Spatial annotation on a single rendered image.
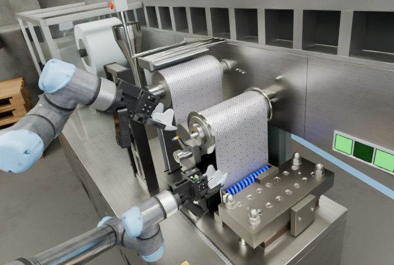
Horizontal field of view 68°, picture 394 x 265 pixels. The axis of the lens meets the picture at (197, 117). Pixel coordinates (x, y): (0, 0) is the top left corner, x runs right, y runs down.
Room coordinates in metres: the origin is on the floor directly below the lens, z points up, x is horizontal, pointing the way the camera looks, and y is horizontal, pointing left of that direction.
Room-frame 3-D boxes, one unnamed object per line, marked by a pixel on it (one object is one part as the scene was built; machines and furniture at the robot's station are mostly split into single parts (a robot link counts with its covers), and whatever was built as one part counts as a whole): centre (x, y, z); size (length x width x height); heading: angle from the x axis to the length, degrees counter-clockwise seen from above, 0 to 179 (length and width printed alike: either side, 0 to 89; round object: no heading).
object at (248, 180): (0.82, -0.15, 1.03); 0.21 x 0.04 x 0.03; 122
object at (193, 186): (0.71, 0.06, 1.12); 0.12 x 0.08 x 0.09; 122
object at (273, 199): (0.76, -0.24, 1.00); 0.40 x 0.16 x 0.06; 122
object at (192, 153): (0.83, 0.05, 1.05); 0.06 x 0.05 x 0.31; 122
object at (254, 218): (0.64, -0.13, 1.05); 0.04 x 0.04 x 0.04
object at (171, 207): (0.67, 0.13, 1.11); 0.08 x 0.05 x 0.08; 32
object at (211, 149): (0.82, 0.00, 1.25); 0.15 x 0.01 x 0.15; 32
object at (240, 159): (0.84, -0.14, 1.11); 0.23 x 0.01 x 0.18; 122
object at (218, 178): (0.76, -0.04, 1.11); 0.09 x 0.03 x 0.06; 121
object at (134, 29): (1.49, 0.28, 1.50); 0.14 x 0.14 x 0.06
